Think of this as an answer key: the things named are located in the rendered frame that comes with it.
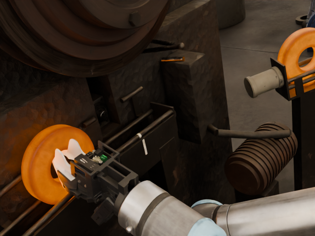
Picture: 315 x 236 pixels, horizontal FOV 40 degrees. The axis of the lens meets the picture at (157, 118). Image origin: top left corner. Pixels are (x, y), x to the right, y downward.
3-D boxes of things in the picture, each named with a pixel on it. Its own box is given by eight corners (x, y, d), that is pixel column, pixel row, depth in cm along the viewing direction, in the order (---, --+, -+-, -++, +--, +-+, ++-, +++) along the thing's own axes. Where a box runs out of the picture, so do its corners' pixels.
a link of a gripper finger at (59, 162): (49, 133, 82) (83, 155, 78) (53, 155, 86) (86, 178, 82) (36, 141, 80) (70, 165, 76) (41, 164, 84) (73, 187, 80)
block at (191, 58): (171, 137, 122) (155, 59, 110) (188, 124, 127) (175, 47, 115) (202, 147, 115) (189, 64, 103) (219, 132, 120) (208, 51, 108)
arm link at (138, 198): (169, 215, 78) (133, 251, 72) (148, 201, 80) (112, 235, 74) (171, 182, 72) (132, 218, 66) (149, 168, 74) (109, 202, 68)
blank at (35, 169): (6, 157, 79) (16, 162, 77) (68, 109, 87) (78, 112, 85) (42, 215, 87) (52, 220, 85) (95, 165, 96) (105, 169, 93)
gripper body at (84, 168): (97, 137, 79) (147, 169, 73) (100, 169, 85) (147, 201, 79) (65, 160, 74) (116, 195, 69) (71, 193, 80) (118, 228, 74)
